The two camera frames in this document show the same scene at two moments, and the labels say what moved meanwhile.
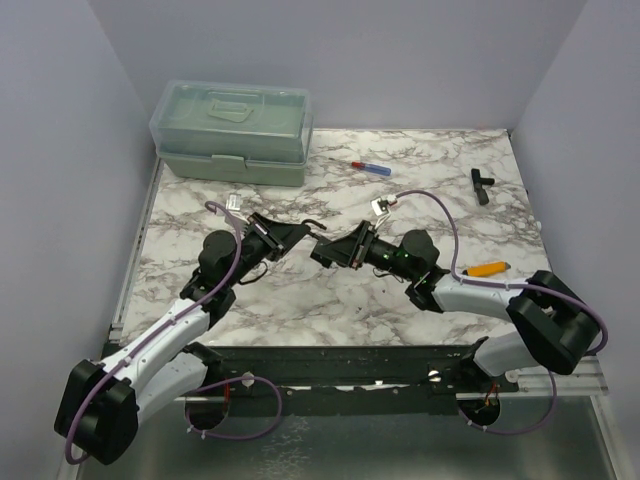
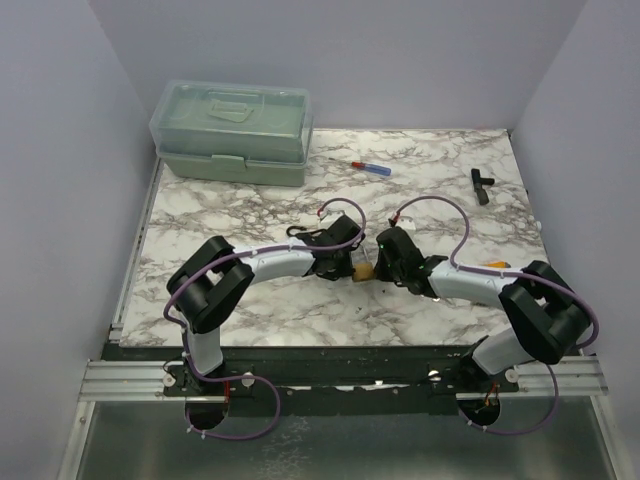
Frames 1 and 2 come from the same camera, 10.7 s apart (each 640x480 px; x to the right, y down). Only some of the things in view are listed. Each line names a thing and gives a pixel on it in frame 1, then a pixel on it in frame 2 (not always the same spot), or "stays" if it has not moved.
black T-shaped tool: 478,183 stays
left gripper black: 278,237 to 344,272
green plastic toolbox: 236,134 stays
